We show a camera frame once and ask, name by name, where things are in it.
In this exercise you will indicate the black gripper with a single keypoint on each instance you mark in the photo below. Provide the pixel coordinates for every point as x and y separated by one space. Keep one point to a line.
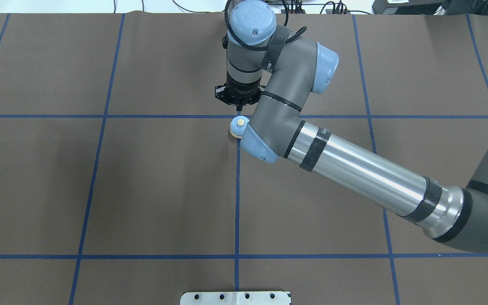
241 90

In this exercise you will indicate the blue call bell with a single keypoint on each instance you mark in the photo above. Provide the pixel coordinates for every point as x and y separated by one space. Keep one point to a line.
238 126

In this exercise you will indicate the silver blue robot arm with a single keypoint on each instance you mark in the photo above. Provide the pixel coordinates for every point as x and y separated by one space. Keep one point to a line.
277 69

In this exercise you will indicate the small electronics relay board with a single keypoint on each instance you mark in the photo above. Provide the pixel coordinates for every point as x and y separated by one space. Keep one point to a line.
292 7

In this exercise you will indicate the black box with label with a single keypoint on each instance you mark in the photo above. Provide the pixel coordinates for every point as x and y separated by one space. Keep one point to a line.
406 7

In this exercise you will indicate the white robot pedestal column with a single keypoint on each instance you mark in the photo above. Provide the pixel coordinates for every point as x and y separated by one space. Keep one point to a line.
237 298

